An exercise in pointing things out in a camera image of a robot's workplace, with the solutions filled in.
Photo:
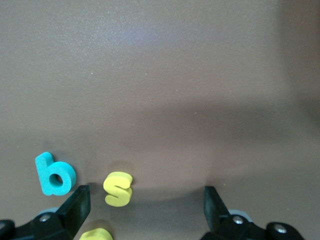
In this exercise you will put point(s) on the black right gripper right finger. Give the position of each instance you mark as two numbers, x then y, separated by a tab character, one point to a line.
213	212

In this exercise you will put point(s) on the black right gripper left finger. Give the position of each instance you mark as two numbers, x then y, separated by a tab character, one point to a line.
75	210

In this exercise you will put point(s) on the yellow foam letter u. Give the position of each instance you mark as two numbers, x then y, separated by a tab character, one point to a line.
96	235

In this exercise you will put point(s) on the teal foam letter b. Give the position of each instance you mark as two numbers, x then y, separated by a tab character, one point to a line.
45	180

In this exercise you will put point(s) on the yellow foam letter s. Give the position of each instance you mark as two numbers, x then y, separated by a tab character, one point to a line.
117	193

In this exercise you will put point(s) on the brown table cover sheet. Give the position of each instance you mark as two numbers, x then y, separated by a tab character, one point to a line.
160	62

